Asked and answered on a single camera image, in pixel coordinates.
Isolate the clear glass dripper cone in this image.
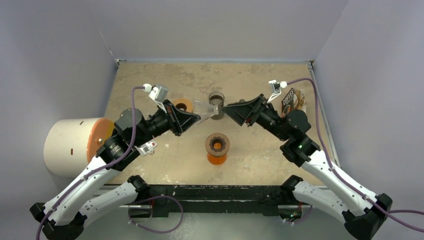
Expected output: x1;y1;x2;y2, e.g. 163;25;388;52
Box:
192;99;219;125

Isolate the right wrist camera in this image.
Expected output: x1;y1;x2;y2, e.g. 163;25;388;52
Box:
267;79;287;103

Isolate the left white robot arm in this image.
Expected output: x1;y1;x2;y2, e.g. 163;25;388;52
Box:
30;100;201;240

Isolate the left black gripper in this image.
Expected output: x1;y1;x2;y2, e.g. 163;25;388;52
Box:
133;99;200;147

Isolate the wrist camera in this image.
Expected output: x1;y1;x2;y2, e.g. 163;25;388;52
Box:
267;79;287;103
148;84;169;111

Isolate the coffee filter package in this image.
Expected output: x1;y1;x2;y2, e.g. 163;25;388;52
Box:
281;87;307;117

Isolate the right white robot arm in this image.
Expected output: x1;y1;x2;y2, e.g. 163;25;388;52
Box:
221;94;393;240

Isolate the orange glass carafe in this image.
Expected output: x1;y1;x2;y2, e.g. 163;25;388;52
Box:
207;142;227;165

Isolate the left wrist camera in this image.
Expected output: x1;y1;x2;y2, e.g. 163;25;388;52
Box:
148;84;169;111

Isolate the smoked glass carafe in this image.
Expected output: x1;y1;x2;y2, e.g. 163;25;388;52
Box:
208;91;225;120

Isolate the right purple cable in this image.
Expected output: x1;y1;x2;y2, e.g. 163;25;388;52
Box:
281;77;424;233

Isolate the light wooden dripper ring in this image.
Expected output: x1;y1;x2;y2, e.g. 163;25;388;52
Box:
172;97;194;113

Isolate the white cylinder with orange lid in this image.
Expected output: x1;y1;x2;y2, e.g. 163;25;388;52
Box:
43;117;114;178

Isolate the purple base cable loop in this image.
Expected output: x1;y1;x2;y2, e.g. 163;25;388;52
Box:
127;194;184;234

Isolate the dark wooden dripper ring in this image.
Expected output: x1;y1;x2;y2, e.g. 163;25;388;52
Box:
204;132;231;157

